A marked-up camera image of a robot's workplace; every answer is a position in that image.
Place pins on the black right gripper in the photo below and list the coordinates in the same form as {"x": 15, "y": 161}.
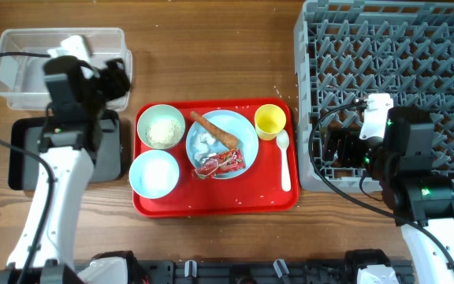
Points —
{"x": 347, "y": 140}

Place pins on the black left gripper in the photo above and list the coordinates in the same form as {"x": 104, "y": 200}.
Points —
{"x": 116, "y": 79}

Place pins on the yellow plastic cup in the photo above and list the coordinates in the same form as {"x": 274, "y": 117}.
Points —
{"x": 269, "y": 120}

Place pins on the red snack wrapper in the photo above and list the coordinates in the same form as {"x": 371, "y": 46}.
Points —
{"x": 223, "y": 163}

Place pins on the white tissue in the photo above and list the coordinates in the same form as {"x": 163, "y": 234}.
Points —
{"x": 202, "y": 146}

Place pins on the orange carrot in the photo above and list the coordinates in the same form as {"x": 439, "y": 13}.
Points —
{"x": 227, "y": 139}

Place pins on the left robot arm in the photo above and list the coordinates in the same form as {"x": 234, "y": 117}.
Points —
{"x": 67, "y": 153}

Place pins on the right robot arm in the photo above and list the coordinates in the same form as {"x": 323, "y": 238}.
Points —
{"x": 420, "y": 201}

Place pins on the grey dishwasher rack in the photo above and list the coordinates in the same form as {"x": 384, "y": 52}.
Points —
{"x": 345, "y": 50}

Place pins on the white plastic spoon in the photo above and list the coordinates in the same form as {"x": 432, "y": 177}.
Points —
{"x": 283, "y": 142}

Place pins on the green bowl with rice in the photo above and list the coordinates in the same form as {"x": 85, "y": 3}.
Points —
{"x": 160, "y": 126}

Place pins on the clear plastic bin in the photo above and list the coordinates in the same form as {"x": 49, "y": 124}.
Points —
{"x": 21, "y": 77}

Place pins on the red plastic tray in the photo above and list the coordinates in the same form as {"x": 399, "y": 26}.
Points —
{"x": 256, "y": 190}

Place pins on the light blue bowl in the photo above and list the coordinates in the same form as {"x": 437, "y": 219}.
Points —
{"x": 154, "y": 174}

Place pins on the light blue plate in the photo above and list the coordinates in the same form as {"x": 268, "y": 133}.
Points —
{"x": 232, "y": 123}

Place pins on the black bin tray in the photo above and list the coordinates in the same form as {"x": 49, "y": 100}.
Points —
{"x": 111, "y": 160}

